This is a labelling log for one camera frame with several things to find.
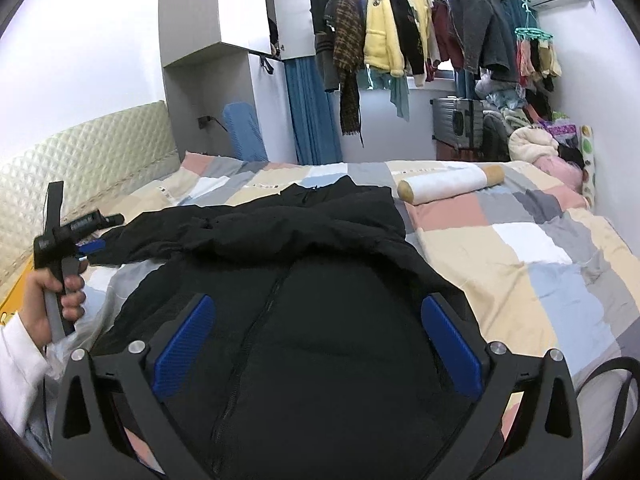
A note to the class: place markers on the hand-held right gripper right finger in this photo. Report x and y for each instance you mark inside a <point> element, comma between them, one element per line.
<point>452,350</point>

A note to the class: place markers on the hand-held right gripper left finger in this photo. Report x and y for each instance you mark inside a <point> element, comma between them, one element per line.
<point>182,347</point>

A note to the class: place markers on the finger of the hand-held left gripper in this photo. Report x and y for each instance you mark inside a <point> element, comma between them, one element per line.
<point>95,222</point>
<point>92,246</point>

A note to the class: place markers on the black jacket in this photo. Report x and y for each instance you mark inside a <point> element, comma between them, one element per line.
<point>407,30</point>
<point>325,335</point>

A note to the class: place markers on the pile of clothes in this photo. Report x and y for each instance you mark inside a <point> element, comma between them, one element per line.
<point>505,102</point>

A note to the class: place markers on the person's left hand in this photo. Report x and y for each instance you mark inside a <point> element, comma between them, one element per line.
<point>35,305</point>

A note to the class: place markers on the cream quilted headboard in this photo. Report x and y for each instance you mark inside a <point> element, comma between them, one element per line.
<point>90,160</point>

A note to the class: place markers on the patchwork bedsheet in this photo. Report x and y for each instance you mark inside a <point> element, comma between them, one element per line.
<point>500,260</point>

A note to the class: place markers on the white bolster pillow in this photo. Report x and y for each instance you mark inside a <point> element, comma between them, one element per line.
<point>445,182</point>

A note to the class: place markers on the blue covered chair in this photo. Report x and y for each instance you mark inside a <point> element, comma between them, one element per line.
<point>245,132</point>

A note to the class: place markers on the cream fleece blanket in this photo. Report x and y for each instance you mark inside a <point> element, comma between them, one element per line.
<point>532,145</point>

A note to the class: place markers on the spotted pillow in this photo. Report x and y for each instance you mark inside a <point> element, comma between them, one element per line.
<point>589,165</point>

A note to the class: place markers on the grey suitcase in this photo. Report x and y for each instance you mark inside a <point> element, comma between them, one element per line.
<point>457,120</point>

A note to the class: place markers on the white wardrobe cabinet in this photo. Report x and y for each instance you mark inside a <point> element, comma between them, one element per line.
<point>200,10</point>

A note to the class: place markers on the blue curtain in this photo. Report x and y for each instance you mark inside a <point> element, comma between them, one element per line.
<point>312,110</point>

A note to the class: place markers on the teal scarf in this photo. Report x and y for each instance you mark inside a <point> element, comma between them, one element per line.
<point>400,100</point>

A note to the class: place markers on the hanging black coat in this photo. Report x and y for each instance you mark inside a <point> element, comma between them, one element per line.
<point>320,35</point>

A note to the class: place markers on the brown plaid scarf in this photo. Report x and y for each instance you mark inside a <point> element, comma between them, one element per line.
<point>347,45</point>

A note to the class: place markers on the teal clip hanger with socks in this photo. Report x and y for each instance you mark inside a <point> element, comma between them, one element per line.
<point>537,50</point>

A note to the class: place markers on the hanging dark red garment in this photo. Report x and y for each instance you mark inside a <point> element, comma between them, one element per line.
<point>445,35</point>

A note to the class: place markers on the hanging grey coat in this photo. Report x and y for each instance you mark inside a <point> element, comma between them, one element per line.
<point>480,30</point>

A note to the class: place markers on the hanging black jacket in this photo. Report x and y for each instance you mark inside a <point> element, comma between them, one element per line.
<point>407,30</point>

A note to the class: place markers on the hanging yellow jacket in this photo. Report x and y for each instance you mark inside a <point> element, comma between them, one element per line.
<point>382,30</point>

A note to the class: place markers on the hanging pale yellow garment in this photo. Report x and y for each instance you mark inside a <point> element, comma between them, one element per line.
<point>421,15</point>

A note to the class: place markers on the wall socket with plug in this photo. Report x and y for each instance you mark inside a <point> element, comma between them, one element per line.
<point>204,122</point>

